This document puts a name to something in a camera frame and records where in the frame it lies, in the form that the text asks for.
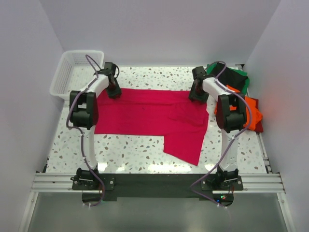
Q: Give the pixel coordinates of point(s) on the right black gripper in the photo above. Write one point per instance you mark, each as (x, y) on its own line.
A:
(192, 95)

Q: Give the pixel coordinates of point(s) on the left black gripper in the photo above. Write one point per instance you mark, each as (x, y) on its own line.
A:
(117, 91)

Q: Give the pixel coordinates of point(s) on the crimson pink t shirt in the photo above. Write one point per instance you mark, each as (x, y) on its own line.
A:
(168, 113)

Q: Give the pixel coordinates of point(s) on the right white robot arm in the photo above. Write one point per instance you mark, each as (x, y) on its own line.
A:
(232, 114)

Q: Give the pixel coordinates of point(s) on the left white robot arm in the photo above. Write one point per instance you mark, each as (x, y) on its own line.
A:
(83, 115)

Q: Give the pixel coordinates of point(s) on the folded green t shirt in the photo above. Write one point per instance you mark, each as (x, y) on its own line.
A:
(243, 81)

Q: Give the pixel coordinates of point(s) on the folded black t shirt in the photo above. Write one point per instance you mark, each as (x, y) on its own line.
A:
(231, 76)

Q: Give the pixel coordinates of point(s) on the white plastic basket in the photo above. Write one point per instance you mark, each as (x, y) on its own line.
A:
(74, 72)

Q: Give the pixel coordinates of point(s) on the folded orange t shirt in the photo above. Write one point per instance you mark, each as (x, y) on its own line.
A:
(232, 108)

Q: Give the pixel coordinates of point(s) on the folded dark red t shirt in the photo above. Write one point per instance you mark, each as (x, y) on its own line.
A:
(257, 116)

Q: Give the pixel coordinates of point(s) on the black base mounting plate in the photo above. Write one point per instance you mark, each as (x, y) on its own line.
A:
(111, 187)

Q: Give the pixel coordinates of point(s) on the aluminium frame rail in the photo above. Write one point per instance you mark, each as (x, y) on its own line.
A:
(252, 183)

